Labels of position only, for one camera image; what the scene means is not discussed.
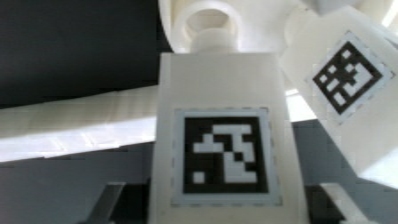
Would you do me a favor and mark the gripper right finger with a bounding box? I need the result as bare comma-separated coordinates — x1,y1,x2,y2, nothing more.
306,183,381,224

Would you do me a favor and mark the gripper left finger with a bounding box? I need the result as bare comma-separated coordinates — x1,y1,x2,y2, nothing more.
79,182,150,224

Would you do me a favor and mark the white stool leg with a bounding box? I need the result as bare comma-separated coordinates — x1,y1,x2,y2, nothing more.
301,0,363,15
281,6,398,189
150,28,310,224

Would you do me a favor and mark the white round stool seat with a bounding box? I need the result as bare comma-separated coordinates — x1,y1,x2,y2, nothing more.
157,0,398,98

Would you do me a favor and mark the white U-shaped barrier wall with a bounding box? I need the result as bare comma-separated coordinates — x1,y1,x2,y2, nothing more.
0,84,319,164

